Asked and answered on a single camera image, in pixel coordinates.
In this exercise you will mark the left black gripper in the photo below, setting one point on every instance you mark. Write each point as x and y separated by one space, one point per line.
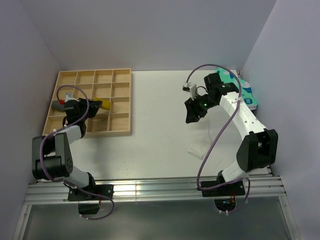
94 106

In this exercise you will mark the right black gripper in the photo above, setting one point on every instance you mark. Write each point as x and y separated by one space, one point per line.
193 110

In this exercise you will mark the yellow sock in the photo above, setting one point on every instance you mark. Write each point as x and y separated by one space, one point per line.
106 104

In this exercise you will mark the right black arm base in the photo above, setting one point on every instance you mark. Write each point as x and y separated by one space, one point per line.
226 195

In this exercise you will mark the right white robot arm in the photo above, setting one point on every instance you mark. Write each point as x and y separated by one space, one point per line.
259 145

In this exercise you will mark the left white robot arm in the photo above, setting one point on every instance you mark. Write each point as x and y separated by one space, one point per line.
51 155

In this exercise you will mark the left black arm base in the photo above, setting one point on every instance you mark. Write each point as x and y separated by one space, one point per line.
90 198

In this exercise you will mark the wooden compartment tray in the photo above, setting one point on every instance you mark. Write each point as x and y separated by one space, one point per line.
113 87

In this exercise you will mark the rolled grey sock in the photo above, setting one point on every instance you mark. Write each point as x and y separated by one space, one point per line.
56 105

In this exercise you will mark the aluminium rail frame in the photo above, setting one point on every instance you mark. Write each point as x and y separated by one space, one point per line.
154 181

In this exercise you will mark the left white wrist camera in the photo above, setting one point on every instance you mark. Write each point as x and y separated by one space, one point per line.
68 97

